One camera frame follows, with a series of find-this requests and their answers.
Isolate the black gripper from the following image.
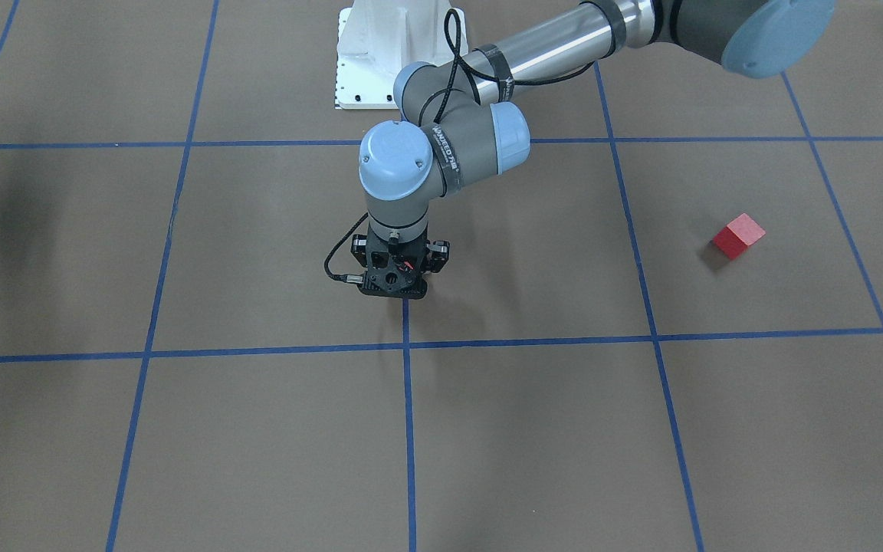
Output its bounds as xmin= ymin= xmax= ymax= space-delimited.
xmin=351 ymin=233 xmax=451 ymax=300

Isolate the red cube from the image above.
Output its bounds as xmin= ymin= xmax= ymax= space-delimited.
xmin=711 ymin=213 xmax=766 ymax=261

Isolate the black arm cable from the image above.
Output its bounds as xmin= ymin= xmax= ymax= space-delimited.
xmin=323 ymin=8 xmax=597 ymax=283

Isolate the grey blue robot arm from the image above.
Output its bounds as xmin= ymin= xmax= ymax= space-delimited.
xmin=327 ymin=1 xmax=836 ymax=300

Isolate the white pedestal column base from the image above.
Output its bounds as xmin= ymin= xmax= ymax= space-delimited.
xmin=334 ymin=1 xmax=453 ymax=110

